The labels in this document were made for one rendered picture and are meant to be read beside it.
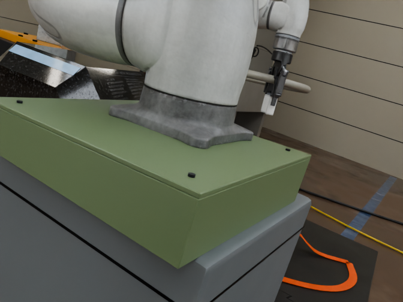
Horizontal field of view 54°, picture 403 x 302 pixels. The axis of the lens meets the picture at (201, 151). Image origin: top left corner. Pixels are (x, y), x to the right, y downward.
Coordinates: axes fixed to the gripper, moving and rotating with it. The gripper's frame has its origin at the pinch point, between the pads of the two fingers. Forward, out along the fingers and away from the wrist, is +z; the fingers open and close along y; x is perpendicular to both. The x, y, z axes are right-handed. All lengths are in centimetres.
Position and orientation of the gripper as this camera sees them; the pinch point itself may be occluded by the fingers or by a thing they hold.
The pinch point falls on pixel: (268, 105)
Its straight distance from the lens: 153.3
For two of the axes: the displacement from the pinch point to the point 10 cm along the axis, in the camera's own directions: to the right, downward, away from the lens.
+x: -9.5, -1.7, -2.6
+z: -2.3, 9.5, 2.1
